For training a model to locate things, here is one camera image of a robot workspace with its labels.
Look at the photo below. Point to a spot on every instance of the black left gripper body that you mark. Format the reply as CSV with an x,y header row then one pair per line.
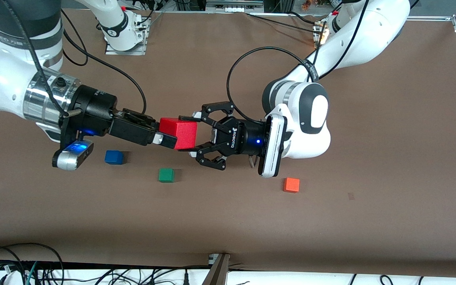
x,y
239,140

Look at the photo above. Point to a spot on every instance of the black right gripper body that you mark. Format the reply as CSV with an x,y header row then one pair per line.
x,y
93,111

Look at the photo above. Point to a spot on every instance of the red cube block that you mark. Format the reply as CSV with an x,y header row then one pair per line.
x,y
182,132

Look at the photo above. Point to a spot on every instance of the green cube block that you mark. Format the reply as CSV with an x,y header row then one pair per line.
x,y
166,175

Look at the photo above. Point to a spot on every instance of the blue cube block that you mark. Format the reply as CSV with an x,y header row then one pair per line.
x,y
113,157

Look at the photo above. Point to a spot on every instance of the orange cube block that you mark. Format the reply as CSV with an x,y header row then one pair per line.
x,y
291,185

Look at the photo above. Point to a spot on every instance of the white power strip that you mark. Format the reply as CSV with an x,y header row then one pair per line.
x,y
234,4

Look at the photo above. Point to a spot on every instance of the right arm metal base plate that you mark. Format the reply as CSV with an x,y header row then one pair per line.
x,y
125,52

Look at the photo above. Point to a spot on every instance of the small metal clamp bracket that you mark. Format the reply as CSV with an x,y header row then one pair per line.
x,y
212,259

